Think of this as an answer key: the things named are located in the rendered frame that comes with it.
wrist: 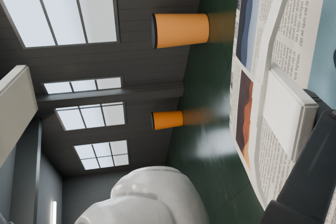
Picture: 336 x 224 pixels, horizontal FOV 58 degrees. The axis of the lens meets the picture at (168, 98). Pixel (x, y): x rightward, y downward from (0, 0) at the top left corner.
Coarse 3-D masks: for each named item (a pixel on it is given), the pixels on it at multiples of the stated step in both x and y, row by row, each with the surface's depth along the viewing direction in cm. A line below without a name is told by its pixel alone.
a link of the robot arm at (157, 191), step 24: (144, 168) 49; (168, 168) 49; (120, 192) 46; (144, 192) 44; (168, 192) 44; (192, 192) 47; (96, 216) 40; (120, 216) 40; (144, 216) 40; (168, 216) 42; (192, 216) 44
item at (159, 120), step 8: (152, 112) 631; (160, 112) 628; (168, 112) 629; (176, 112) 630; (152, 120) 614; (160, 120) 617; (168, 120) 620; (176, 120) 623; (152, 128) 630; (160, 128) 626
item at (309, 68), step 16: (304, 0) 19; (320, 0) 18; (304, 16) 19; (320, 16) 18; (304, 32) 19; (320, 32) 18; (304, 48) 20; (320, 48) 18; (304, 64) 20; (320, 64) 18; (304, 80) 20; (320, 80) 18; (320, 96) 19; (288, 160) 23; (272, 176) 26; (272, 192) 26
